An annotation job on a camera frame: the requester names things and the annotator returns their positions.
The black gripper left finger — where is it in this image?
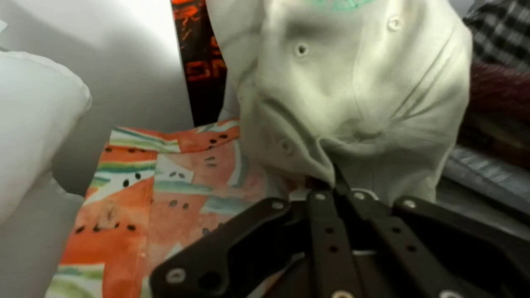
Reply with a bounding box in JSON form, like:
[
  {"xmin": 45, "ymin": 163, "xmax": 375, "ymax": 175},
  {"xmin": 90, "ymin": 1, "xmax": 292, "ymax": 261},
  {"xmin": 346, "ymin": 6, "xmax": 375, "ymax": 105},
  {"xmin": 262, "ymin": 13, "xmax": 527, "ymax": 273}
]
[{"xmin": 148, "ymin": 188, "xmax": 365, "ymax": 298}]

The red plaid shirt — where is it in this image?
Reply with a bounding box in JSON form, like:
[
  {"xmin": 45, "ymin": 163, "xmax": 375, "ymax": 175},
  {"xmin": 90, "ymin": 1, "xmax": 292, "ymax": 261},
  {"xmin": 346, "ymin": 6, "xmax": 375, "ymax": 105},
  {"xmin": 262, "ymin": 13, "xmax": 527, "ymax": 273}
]
[{"xmin": 456, "ymin": 0, "xmax": 530, "ymax": 168}]

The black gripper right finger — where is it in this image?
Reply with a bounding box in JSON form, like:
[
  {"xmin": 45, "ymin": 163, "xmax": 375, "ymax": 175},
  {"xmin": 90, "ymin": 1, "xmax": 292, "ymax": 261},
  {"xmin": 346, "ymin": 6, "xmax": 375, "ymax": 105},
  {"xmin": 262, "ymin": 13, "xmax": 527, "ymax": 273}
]
[{"xmin": 333, "ymin": 187, "xmax": 530, "ymax": 298}]

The white hanging garment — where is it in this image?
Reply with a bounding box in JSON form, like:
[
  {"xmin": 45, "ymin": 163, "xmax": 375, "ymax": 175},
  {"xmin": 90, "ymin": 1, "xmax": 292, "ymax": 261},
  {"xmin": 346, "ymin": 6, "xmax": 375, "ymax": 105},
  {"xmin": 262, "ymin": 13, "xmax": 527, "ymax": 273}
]
[{"xmin": 0, "ymin": 48, "xmax": 95, "ymax": 223}]

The grey blue garment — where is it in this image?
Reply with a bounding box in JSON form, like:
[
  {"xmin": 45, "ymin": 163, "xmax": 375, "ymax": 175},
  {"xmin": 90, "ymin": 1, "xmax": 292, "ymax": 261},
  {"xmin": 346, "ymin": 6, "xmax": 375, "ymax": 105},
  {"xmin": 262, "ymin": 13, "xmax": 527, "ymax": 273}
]
[{"xmin": 439, "ymin": 144, "xmax": 530, "ymax": 218}]

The orange watermelon print shirt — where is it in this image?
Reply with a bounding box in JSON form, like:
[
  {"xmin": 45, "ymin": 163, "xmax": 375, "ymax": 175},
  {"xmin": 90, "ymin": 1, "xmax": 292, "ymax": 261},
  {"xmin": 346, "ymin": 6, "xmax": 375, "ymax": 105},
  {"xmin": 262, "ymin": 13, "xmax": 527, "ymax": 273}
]
[{"xmin": 45, "ymin": 0, "xmax": 312, "ymax": 298}]

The khaki baseball cap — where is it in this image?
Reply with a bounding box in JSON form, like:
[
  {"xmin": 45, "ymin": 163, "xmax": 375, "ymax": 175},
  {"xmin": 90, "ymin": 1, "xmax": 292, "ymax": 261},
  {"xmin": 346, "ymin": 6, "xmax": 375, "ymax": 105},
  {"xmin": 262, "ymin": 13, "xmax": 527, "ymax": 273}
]
[{"xmin": 204, "ymin": 0, "xmax": 476, "ymax": 206}]

